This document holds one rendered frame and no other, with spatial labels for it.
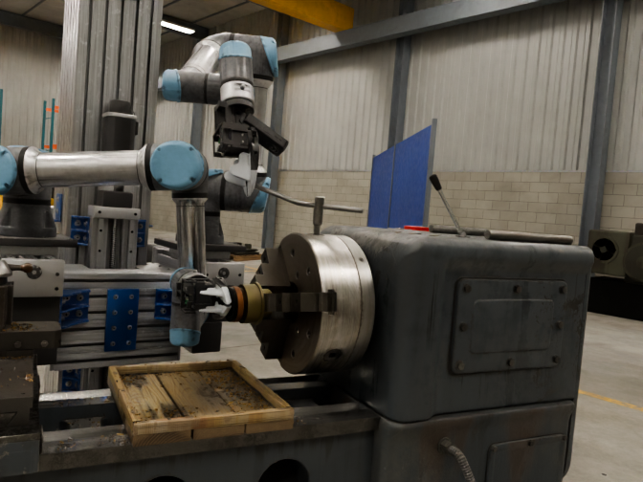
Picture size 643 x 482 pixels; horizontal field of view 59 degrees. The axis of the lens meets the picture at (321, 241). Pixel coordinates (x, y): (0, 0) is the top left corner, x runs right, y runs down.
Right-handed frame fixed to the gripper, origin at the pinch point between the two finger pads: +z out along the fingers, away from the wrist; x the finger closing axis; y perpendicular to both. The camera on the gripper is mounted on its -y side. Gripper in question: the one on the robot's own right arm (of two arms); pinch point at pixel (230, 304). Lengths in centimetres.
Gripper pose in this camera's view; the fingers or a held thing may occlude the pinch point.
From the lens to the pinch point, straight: 120.0
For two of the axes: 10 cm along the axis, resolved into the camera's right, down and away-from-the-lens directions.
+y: -9.0, -0.4, -4.3
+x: 0.7, -10.0, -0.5
